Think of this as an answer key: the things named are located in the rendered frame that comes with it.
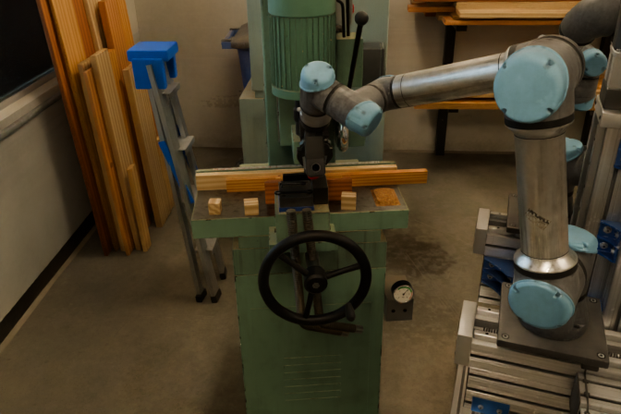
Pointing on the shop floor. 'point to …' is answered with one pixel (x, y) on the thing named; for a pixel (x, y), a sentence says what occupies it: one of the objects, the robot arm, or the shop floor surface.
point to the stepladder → (176, 151)
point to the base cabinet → (310, 349)
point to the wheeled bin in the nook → (239, 55)
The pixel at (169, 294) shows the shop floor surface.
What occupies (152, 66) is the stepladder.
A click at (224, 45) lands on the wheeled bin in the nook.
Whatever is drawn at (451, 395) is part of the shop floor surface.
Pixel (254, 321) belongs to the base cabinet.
